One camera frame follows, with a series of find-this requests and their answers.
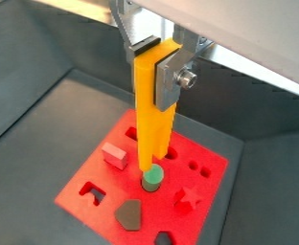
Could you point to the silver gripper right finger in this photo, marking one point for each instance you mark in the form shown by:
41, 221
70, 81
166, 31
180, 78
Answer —
174, 69

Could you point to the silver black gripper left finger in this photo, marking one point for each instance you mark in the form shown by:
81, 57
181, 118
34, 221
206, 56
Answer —
142, 27

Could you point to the yellow two-prong object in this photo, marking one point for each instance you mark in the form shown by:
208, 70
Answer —
154, 123

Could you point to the red square peg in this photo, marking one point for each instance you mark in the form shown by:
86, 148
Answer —
115, 156

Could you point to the red foam shape board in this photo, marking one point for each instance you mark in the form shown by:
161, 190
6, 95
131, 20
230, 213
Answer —
101, 188

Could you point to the green cylinder peg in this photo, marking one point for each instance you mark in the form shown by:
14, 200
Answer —
153, 178

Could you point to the red star peg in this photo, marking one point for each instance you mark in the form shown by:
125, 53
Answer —
186, 199

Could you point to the brown pentagon peg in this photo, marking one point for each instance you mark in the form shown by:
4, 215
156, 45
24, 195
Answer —
129, 215

